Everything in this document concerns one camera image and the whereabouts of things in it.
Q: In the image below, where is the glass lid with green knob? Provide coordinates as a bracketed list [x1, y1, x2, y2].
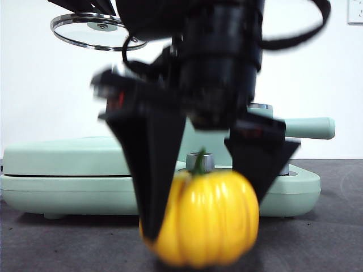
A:
[50, 12, 148, 52]

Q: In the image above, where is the yellow toy pumpkin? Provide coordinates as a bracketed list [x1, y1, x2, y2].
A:
[138, 147, 260, 269]

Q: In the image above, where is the mint green breakfast machine base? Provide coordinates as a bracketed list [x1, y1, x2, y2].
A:
[0, 154, 322, 220]

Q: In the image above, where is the mint green grill cover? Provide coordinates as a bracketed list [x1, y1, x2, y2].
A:
[2, 136, 128, 177]

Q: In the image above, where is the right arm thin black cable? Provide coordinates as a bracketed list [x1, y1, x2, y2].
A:
[121, 35, 149, 68]

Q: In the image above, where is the mint green pot with handle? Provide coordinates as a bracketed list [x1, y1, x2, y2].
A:
[178, 103, 336, 168]

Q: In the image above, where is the right arm thick black cable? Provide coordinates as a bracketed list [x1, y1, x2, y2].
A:
[260, 0, 332, 52]

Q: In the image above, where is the white wall socket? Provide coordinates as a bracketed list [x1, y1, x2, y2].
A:
[347, 0, 363, 25]

